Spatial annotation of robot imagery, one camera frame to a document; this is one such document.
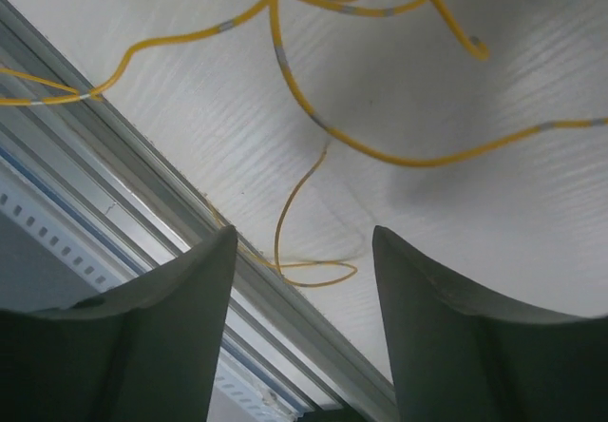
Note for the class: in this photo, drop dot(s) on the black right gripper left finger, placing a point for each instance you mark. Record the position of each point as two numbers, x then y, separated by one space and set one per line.
146 350

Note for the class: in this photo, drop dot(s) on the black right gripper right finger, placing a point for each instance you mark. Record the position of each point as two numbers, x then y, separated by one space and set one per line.
459 351

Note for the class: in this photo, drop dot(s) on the white slotted cable duct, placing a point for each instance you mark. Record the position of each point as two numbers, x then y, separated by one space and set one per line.
46 263

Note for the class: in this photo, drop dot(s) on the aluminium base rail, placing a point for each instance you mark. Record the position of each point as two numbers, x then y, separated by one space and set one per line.
101 171

